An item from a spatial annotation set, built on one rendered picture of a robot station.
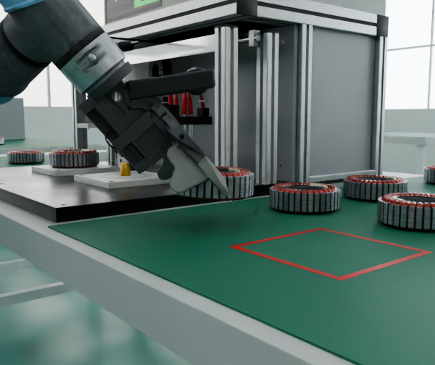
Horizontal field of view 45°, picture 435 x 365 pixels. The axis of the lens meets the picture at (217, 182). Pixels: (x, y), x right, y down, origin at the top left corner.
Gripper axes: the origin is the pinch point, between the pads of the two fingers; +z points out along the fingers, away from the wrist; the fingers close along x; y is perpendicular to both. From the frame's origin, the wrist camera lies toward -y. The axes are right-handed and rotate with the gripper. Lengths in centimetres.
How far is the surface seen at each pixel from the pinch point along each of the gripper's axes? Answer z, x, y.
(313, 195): 12.1, -1.8, -9.8
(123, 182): -4.5, -25.1, 10.3
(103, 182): -6.8, -25.6, 12.9
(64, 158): -13, -51, 17
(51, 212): -10.9, -8.2, 20.1
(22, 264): 21, -192, 79
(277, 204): 10.8, -5.5, -5.5
